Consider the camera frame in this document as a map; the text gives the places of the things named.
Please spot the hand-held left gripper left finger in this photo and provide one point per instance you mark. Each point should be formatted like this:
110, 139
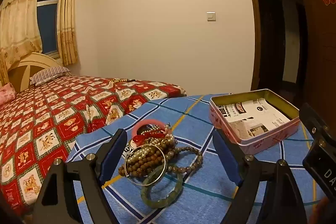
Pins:
115, 153

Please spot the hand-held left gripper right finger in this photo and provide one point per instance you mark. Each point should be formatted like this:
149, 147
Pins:
225, 155

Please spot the red bow ornament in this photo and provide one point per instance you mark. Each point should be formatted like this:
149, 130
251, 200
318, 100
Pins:
136, 138

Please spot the pink tin box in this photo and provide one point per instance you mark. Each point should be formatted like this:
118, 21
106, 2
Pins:
262, 144

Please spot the pink bangle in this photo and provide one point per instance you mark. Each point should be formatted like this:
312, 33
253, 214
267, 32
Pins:
147, 123

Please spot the thin silver bangle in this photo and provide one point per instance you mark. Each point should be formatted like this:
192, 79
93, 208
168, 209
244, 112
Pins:
165, 162

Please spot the person's right hand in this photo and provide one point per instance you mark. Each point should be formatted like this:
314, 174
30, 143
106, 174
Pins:
320, 213

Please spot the printed paper sheet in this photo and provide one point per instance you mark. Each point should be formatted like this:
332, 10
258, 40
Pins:
257, 113

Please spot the blue plaid blanket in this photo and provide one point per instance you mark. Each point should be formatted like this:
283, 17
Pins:
197, 200

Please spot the red printed bedsheet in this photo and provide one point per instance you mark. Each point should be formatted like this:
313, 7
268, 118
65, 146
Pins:
52, 121

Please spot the brown wooden door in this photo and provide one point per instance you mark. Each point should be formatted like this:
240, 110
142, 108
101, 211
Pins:
323, 56

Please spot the striped pillow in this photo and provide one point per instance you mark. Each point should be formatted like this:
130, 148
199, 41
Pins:
50, 74

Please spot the pink pillow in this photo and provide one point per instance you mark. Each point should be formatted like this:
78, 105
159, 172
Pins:
6, 94

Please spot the cream wooden headboard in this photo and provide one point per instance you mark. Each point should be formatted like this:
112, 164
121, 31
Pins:
23, 69

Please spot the window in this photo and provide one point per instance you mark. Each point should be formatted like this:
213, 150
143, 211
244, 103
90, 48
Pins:
48, 19

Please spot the wide yellow curtain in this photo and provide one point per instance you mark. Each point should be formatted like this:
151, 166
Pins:
18, 16

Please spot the white light switch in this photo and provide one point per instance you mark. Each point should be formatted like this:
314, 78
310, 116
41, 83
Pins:
211, 16

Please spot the brown wooden door frame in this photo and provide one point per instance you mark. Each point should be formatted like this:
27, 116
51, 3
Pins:
252, 16

